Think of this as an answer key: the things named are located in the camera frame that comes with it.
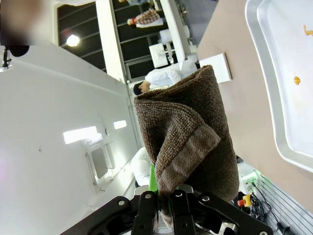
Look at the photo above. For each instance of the yellow red emergency stop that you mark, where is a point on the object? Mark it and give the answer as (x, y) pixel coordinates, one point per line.
(245, 200)

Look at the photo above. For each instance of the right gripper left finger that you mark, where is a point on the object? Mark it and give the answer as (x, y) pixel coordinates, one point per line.
(137, 215)

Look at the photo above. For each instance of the brown towel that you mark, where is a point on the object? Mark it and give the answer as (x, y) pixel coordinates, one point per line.
(185, 137)

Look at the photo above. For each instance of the silver metal tray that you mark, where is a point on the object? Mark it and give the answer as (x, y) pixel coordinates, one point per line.
(281, 73)

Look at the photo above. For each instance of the round ceiling lamp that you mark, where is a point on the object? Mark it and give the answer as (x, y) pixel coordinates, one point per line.
(72, 40)

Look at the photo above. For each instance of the person in beige jacket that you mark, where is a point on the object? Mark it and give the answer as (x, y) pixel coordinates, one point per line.
(22, 19)

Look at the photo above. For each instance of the bystander in checked top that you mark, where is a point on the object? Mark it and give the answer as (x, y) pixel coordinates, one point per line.
(146, 19)

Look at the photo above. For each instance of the black tripod clamp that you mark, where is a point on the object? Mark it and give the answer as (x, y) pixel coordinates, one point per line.
(6, 60)

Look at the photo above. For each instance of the white folding stand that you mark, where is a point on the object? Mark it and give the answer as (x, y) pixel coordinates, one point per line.
(215, 68)

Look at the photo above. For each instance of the green lit control box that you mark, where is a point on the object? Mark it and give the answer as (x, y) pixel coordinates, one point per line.
(249, 181)

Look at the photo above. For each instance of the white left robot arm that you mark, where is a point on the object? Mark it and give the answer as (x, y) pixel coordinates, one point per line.
(140, 166)

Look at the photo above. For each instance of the bystander in white coat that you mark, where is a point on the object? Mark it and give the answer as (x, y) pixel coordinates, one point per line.
(166, 76)

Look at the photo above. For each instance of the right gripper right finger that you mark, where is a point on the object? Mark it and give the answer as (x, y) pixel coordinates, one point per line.
(195, 215)

